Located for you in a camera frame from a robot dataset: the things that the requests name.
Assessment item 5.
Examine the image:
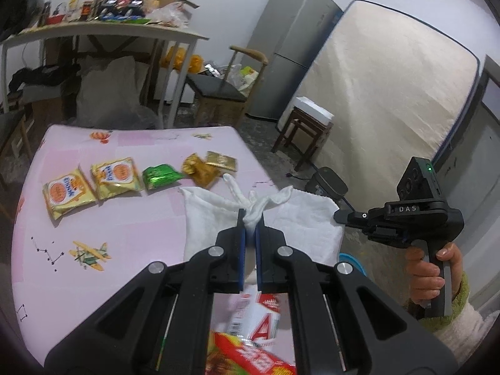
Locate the pile of assorted packets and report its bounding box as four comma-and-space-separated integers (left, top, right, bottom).
39, 0, 196, 28

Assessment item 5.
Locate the red snack box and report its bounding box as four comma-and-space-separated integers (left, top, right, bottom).
206, 330, 296, 375

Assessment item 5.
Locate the pink printed tablecloth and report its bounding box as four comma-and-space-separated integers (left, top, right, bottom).
11, 124, 298, 375

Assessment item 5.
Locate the white plastic bag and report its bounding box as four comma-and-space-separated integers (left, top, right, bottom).
149, 1, 193, 29

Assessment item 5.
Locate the white mattress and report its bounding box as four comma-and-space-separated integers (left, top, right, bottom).
277, 0, 482, 173

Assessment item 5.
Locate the wooden chair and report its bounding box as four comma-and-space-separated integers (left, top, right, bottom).
185, 44, 271, 126

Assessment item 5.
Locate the small cardboard box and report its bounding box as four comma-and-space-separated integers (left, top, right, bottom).
23, 86, 76, 126

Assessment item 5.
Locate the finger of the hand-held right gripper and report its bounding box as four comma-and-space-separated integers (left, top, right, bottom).
333, 207, 387, 228

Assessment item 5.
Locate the red and white packet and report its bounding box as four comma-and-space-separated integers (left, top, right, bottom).
219, 292, 283, 345

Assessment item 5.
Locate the plastic bag with green print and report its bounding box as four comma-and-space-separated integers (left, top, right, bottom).
224, 62, 261, 95

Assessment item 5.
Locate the grey refrigerator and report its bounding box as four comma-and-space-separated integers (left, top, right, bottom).
246, 0, 345, 120

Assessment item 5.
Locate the large clear plastic bag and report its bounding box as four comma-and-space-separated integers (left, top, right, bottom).
75, 55, 158, 130

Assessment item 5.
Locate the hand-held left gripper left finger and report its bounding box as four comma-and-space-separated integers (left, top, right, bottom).
44, 208, 248, 375

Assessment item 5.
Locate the large cardboard box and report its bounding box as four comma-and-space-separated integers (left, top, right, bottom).
194, 97, 248, 126

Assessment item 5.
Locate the flat gold packet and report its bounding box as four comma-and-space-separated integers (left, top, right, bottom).
205, 150, 238, 173

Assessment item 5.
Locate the grey bucket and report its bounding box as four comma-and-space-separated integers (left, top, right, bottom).
305, 167, 349, 204

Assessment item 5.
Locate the orange plastic bag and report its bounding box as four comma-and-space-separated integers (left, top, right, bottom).
161, 45, 204, 73

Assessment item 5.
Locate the person's right hand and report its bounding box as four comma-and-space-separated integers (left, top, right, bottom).
405, 242, 465, 307

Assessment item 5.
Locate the person's right forearm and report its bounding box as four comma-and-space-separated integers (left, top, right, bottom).
406, 273, 493, 365

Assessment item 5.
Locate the black cloth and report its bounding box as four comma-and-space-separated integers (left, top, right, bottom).
8, 65, 81, 91

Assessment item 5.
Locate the crumpled gold brown packet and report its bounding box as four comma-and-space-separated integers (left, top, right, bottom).
182, 153, 222, 189

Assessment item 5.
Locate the white flat box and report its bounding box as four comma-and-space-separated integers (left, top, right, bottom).
291, 96, 335, 126

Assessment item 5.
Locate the low wooden stool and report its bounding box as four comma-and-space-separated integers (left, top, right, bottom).
0, 108, 35, 167

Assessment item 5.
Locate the yellow snack packet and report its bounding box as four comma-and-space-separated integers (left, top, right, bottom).
90, 157, 143, 201
42, 165, 98, 222

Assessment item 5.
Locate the white cloth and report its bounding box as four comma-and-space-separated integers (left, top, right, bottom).
179, 172, 345, 282

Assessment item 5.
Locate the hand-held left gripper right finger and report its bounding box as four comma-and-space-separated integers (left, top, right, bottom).
255, 214, 458, 375

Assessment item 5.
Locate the green snack packet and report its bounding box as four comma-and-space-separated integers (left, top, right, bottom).
142, 163, 188, 192

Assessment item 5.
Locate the grey door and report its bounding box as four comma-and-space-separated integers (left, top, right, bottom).
432, 55, 500, 315

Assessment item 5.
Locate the white long table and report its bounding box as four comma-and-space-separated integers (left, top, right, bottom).
0, 20, 210, 130

